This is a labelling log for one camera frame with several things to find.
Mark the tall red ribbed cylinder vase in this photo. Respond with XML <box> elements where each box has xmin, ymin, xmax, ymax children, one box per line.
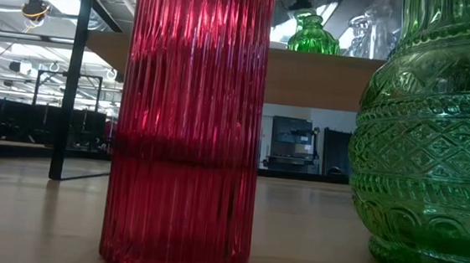
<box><xmin>97</xmin><ymin>0</ymin><xmax>276</xmax><ymax>263</ymax></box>

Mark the wide green ribbed glass vase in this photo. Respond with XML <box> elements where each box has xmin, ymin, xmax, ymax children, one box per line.
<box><xmin>286</xmin><ymin>13</ymin><xmax>344</xmax><ymax>56</ymax></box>

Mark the clear wide-neck glass vase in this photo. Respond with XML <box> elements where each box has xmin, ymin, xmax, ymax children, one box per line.
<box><xmin>344</xmin><ymin>12</ymin><xmax>378</xmax><ymax>59</ymax></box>

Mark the large green diamond-pattern vase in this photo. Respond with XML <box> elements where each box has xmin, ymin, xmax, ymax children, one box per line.
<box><xmin>338</xmin><ymin>0</ymin><xmax>470</xmax><ymax>263</ymax></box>

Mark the wooden shelf with black legs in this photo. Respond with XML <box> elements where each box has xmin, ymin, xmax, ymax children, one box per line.
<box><xmin>48</xmin><ymin>0</ymin><xmax>390</xmax><ymax>205</ymax></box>

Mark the background grey machine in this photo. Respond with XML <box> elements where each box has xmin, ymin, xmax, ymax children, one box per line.
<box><xmin>267</xmin><ymin>114</ymin><xmax>323</xmax><ymax>175</ymax></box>

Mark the background dark cabinet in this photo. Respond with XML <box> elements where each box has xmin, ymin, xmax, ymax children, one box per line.
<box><xmin>320</xmin><ymin>127</ymin><xmax>354</xmax><ymax>178</ymax></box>

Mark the background black workbench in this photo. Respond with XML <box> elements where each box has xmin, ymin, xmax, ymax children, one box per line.
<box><xmin>0</xmin><ymin>99</ymin><xmax>108</xmax><ymax>150</ymax></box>

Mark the black table frame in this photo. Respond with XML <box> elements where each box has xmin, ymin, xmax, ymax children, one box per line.
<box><xmin>0</xmin><ymin>140</ymin><xmax>350</xmax><ymax>187</ymax></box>

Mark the background black rig frame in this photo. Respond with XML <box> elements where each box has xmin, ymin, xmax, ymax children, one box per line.
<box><xmin>31</xmin><ymin>68</ymin><xmax>104</xmax><ymax>111</ymax></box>

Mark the black yellow ceiling cable reel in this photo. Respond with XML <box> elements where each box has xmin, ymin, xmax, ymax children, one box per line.
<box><xmin>19</xmin><ymin>0</ymin><xmax>52</xmax><ymax>23</ymax></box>

